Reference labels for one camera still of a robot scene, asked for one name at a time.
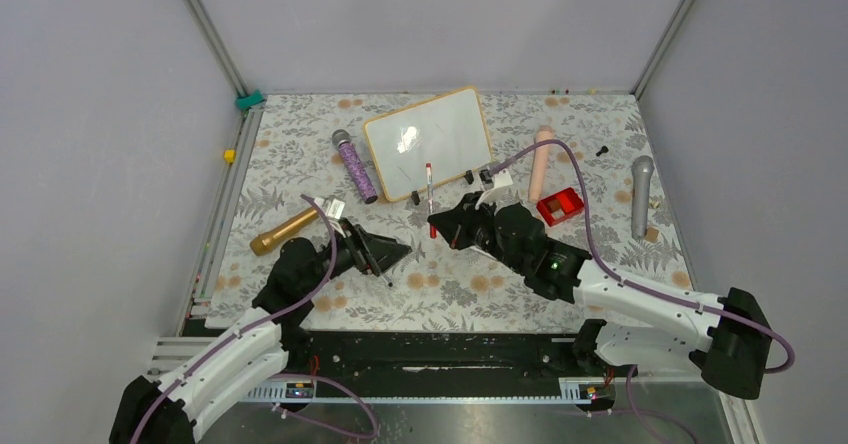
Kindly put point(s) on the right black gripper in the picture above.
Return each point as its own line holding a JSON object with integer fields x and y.
{"x": 456, "y": 224}

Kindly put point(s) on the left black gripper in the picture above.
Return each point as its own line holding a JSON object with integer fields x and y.
{"x": 371, "y": 253}

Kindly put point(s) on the red whiteboard marker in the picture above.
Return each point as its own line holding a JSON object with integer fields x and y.
{"x": 433, "y": 233}

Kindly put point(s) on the yellow framed whiteboard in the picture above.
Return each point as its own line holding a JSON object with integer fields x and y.
{"x": 447, "y": 132}

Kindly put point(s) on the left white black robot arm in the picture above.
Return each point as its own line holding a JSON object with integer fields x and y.
{"x": 269, "y": 337}

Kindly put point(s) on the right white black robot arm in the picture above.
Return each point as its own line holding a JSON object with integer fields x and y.
{"x": 725, "y": 339}

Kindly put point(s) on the red small box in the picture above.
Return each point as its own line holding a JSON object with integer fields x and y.
{"x": 560, "y": 206}

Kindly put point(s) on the pink cylinder microphone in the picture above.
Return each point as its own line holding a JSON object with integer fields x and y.
{"x": 540, "y": 163}

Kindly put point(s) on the gold microphone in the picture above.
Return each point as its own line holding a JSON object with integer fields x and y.
{"x": 267, "y": 241}

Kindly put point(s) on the purple glitter microphone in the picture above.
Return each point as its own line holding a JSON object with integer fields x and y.
{"x": 342, "y": 140}

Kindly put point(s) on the floral table mat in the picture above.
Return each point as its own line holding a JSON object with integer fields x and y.
{"x": 435, "y": 288}

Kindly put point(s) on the yellow small cube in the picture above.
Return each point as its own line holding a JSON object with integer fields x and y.
{"x": 229, "y": 156}

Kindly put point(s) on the silver microphone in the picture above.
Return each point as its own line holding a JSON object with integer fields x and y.
{"x": 642, "y": 170}

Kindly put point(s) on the small wooden cube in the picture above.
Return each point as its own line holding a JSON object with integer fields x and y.
{"x": 652, "y": 235}

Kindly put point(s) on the teal corner clamp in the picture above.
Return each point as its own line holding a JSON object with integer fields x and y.
{"x": 246, "y": 102}

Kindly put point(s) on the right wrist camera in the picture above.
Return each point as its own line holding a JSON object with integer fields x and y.
{"x": 495, "y": 185}

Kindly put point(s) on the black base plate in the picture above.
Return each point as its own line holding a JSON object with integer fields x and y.
{"x": 450, "y": 365}

